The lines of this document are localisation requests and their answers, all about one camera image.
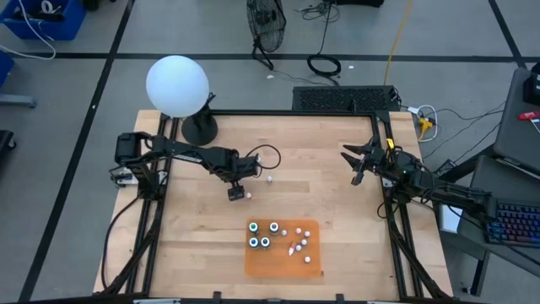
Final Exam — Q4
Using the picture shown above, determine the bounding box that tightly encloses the backlit black keyboard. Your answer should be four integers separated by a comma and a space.
484, 201, 540, 249

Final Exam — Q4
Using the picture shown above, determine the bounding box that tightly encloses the black floor fan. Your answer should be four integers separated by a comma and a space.
246, 0, 288, 72

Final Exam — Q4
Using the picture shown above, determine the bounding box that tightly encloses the white cable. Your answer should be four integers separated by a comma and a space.
0, 0, 58, 61

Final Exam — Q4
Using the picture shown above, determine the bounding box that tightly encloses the white power strip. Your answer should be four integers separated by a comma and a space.
407, 104, 440, 144

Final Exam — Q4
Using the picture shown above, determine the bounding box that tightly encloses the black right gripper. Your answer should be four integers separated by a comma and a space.
340, 135, 388, 186

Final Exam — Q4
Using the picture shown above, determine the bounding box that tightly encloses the yellow cable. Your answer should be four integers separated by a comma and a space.
382, 0, 414, 85

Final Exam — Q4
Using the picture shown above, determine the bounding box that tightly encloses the black metal table frame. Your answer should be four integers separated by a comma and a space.
99, 108, 452, 301

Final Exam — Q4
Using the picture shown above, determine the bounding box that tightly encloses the white globe lamp black base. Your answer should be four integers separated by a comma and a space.
145, 54, 219, 148

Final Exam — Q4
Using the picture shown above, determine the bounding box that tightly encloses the orange mat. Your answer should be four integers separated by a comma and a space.
244, 218, 322, 279

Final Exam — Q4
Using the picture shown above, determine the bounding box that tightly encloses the black vented computer case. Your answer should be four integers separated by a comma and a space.
292, 85, 402, 113

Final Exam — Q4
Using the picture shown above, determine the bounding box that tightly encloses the black device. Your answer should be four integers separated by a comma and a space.
522, 61, 540, 106

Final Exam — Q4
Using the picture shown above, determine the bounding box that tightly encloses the white paper sheet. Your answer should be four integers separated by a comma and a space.
438, 204, 465, 234

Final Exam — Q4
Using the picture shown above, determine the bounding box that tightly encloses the black equipment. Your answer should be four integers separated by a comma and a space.
332, 0, 386, 8

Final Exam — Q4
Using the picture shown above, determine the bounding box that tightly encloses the blue plastic bin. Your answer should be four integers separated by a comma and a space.
0, 0, 88, 42
0, 50, 16, 89

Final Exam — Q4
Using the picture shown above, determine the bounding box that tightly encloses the grey flat bar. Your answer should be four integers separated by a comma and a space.
0, 95, 38, 109

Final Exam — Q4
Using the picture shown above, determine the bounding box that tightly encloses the coiled black cable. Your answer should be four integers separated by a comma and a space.
306, 0, 343, 79

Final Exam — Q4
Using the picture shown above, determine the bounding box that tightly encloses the dark grey desk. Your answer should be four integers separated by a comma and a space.
492, 67, 540, 178
438, 154, 540, 275

